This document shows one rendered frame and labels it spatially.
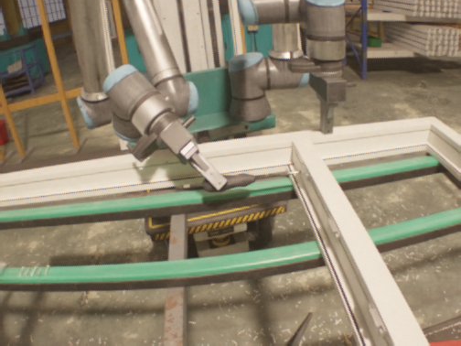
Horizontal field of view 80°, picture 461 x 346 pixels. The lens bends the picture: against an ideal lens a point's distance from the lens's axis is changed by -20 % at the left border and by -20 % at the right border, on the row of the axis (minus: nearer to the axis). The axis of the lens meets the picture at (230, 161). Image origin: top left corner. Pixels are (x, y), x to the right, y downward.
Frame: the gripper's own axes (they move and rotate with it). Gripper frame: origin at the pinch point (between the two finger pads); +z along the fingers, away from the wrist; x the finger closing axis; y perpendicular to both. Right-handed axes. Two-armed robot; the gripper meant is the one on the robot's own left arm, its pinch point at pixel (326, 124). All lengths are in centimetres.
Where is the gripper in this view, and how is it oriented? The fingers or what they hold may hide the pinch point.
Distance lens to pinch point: 84.1
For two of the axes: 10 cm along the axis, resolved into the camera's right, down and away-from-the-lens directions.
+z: 1.0, 8.6, 5.0
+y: 9.9, -1.3, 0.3
